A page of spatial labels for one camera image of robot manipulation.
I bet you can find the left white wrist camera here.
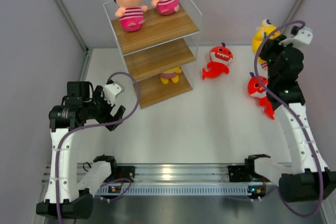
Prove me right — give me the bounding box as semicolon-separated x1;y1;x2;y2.
103;80;124;105

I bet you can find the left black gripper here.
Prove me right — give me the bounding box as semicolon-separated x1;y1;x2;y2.
82;86;124;131

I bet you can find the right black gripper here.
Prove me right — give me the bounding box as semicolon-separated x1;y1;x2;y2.
256;35;296;83

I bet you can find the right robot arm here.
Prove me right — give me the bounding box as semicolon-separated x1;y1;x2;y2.
245;31;335;202

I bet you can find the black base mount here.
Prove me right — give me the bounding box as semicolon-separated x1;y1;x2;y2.
228;165;262;183
104;165;135;183

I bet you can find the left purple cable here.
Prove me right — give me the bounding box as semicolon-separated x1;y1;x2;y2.
55;72;141;224

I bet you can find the aluminium frame post left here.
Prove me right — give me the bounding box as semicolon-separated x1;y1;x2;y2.
39;0;90;54

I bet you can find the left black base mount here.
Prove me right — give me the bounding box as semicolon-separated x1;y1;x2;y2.
104;165;135;183

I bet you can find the aluminium mounting rail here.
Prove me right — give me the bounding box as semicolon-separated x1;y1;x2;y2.
96;164;277;201

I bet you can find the aluminium frame post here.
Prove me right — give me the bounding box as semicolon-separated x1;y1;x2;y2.
39;0;90;54
280;0;306;34

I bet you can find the red shark plush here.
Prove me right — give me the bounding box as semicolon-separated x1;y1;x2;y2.
247;72;275;120
202;42;234;80

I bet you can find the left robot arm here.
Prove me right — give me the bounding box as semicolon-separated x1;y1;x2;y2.
36;80;125;220

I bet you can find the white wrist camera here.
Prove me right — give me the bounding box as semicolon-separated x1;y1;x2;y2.
103;80;124;105
279;27;313;49

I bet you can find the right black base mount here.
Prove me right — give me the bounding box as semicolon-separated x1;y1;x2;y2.
228;165;262;183

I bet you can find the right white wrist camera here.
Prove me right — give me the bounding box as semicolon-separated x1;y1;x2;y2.
279;27;313;49

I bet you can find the white wire wooden shelf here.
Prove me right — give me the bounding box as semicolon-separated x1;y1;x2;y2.
103;0;202;109

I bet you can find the yellow plush toy striped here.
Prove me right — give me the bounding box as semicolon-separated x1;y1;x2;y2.
160;67;182;84

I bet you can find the aluminium frame post right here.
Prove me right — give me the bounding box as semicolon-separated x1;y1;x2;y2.
280;0;306;34

